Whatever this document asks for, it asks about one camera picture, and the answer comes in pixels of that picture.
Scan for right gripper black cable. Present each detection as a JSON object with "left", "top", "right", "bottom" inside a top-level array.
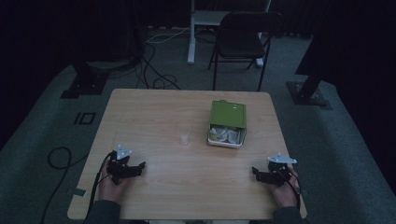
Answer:
[{"left": 278, "top": 169, "right": 303, "bottom": 210}]

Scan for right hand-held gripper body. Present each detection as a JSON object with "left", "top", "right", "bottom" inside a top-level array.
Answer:
[{"left": 260, "top": 152, "right": 298, "bottom": 188}]

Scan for green box sleeve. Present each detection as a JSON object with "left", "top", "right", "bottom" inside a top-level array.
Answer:
[{"left": 208, "top": 99, "right": 248, "bottom": 131}]

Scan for black floor cable bundle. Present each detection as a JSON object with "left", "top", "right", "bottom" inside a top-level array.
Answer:
[{"left": 135, "top": 41, "right": 182, "bottom": 91}]

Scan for pile of white packets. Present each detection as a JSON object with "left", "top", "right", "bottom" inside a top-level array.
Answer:
[{"left": 209, "top": 124, "right": 245, "bottom": 146}]

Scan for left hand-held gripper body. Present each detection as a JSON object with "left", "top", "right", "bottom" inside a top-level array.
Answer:
[{"left": 106, "top": 144, "right": 140, "bottom": 187}]

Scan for looped black floor cable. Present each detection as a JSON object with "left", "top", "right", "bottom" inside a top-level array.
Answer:
[{"left": 39, "top": 147, "right": 90, "bottom": 224}]

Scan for black folding chair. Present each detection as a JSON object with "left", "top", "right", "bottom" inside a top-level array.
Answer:
[{"left": 207, "top": 11, "right": 283, "bottom": 92}]

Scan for person's right hand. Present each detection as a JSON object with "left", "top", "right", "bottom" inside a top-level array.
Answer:
[{"left": 268, "top": 167, "right": 302, "bottom": 208}]

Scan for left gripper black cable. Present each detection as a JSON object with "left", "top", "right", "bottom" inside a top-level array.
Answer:
[{"left": 87, "top": 151, "right": 114, "bottom": 222}]

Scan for person's left hand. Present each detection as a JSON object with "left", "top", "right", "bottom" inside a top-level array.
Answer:
[{"left": 98, "top": 173, "right": 133, "bottom": 203}]

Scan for white floor cable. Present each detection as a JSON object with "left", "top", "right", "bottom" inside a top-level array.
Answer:
[{"left": 145, "top": 26, "right": 191, "bottom": 45}]

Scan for black stand with base plate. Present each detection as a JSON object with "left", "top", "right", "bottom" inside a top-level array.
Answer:
[
  {"left": 60, "top": 0, "right": 148, "bottom": 100},
  {"left": 286, "top": 0, "right": 334, "bottom": 110}
]

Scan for black floor socket frame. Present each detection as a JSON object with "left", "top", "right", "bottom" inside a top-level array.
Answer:
[{"left": 73, "top": 111, "right": 97, "bottom": 126}]

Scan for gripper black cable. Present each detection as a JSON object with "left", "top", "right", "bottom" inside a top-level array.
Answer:
[
  {"left": 278, "top": 169, "right": 303, "bottom": 210},
  {"left": 87, "top": 151, "right": 114, "bottom": 222}
]

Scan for white box drawer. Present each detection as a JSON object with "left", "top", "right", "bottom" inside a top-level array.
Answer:
[{"left": 206, "top": 123, "right": 248, "bottom": 149}]

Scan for white desk frame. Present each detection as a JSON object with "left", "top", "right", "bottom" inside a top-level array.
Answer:
[{"left": 187, "top": 0, "right": 273, "bottom": 68}]

